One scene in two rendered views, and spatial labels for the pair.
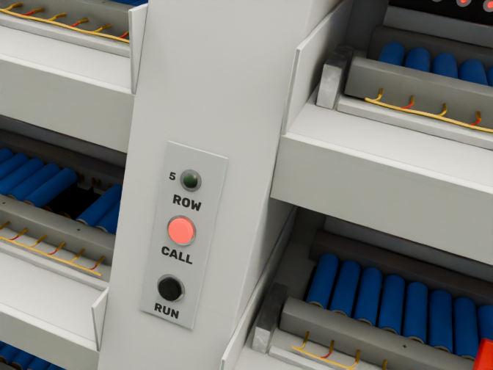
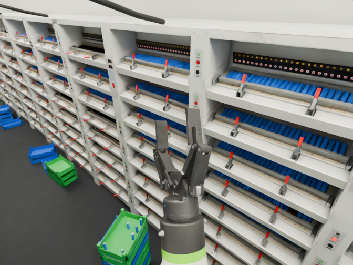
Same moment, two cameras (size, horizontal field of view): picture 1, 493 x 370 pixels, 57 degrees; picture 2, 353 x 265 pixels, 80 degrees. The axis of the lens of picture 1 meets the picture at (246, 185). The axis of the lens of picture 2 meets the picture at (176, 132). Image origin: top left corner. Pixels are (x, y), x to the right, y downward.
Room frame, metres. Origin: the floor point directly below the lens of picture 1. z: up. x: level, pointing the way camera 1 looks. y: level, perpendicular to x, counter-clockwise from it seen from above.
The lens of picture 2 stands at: (-0.47, 0.35, 1.83)
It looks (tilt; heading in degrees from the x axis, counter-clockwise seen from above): 30 degrees down; 28
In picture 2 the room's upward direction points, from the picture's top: straight up
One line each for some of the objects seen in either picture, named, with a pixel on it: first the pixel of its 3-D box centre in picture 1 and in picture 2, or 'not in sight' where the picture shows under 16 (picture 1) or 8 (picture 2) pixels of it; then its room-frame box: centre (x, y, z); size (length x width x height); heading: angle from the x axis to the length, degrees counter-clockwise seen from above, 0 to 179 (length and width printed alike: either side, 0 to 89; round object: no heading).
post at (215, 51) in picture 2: not in sight; (201, 176); (0.52, 0.69, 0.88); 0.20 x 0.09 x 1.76; 167
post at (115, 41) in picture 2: not in sight; (132, 139); (0.68, 1.37, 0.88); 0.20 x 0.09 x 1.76; 167
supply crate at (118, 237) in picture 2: not in sight; (123, 233); (0.15, 1.08, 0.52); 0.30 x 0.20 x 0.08; 9
